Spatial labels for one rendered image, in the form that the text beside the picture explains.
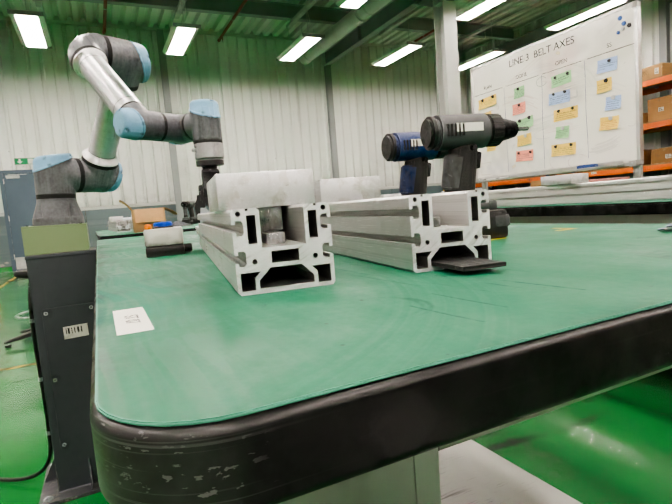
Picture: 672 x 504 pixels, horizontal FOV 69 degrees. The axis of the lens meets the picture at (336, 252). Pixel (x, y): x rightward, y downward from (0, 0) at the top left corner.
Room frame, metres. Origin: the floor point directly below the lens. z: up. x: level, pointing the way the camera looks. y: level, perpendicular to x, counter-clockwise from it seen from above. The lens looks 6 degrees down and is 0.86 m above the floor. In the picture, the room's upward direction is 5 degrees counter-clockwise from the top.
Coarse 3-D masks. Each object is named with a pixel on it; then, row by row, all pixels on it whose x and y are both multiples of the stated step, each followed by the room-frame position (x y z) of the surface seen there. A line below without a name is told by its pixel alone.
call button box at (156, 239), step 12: (156, 228) 1.08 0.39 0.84; (168, 228) 1.07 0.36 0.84; (180, 228) 1.07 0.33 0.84; (144, 240) 1.05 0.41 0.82; (156, 240) 1.06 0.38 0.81; (168, 240) 1.07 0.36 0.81; (180, 240) 1.07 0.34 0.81; (156, 252) 1.06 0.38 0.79; (168, 252) 1.06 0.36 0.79; (180, 252) 1.07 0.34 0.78
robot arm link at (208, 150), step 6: (198, 144) 1.28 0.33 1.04; (204, 144) 1.28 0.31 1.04; (210, 144) 1.28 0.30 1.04; (216, 144) 1.29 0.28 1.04; (222, 144) 1.31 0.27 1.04; (192, 150) 1.30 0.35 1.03; (198, 150) 1.28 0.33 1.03; (204, 150) 1.28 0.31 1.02; (210, 150) 1.28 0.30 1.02; (216, 150) 1.29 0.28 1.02; (222, 150) 1.31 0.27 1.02; (198, 156) 1.28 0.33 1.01; (204, 156) 1.28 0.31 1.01; (210, 156) 1.28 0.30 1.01; (216, 156) 1.29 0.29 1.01; (222, 156) 1.30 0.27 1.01
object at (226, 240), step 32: (224, 224) 0.67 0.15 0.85; (256, 224) 0.48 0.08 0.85; (288, 224) 0.57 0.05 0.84; (320, 224) 0.53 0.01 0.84; (224, 256) 0.59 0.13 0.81; (256, 256) 0.48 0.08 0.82; (288, 256) 0.54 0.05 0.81; (320, 256) 0.50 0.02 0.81; (256, 288) 0.48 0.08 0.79; (288, 288) 0.49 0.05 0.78
